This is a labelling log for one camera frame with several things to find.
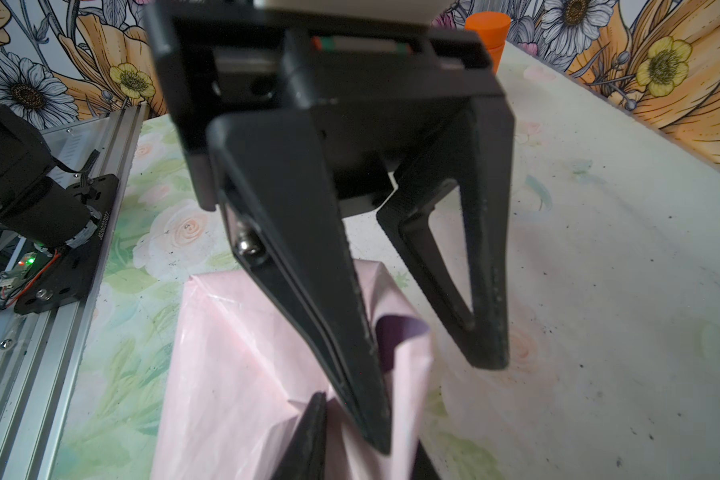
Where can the aluminium front rail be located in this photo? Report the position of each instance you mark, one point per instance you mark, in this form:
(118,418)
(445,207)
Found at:
(40,353)

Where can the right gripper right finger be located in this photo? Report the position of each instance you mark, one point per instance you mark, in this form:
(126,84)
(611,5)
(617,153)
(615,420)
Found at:
(423,468)

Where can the orange tube bottle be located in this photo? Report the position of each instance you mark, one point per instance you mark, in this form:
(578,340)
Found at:
(492,29)

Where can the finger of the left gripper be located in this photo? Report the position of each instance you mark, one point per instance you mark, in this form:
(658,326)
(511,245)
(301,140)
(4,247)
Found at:
(472,153)

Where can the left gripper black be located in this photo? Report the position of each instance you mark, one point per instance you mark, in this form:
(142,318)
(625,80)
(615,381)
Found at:
(373,92)

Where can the purple wrapping paper sheet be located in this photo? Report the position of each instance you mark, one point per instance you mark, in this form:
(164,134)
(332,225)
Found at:
(241,377)

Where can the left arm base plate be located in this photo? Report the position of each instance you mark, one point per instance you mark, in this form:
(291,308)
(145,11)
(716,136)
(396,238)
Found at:
(70,277)

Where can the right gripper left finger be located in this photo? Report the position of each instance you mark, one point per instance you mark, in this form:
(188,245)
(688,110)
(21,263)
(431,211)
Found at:
(305,455)

